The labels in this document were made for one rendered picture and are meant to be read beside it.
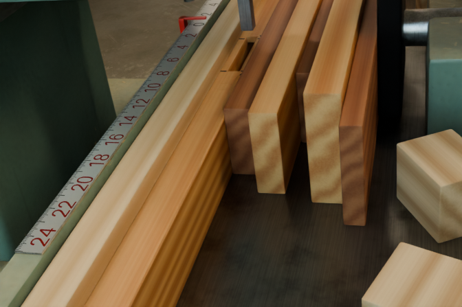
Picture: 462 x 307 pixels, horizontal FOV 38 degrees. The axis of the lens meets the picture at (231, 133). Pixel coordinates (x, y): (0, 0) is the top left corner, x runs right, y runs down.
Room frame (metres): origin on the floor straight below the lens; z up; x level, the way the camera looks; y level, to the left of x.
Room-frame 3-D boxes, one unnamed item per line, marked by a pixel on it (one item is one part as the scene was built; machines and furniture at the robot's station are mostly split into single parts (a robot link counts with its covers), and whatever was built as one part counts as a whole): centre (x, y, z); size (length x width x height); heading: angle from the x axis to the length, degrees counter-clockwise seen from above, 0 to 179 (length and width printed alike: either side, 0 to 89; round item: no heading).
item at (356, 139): (0.39, -0.10, 0.93); 0.24 x 0.01 x 0.06; 162
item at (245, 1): (0.45, -0.02, 0.97); 0.01 x 0.01 x 0.05; 72
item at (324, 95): (0.39, -0.08, 0.94); 0.18 x 0.02 x 0.07; 162
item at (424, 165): (0.28, -0.11, 0.92); 0.04 x 0.03 x 0.04; 12
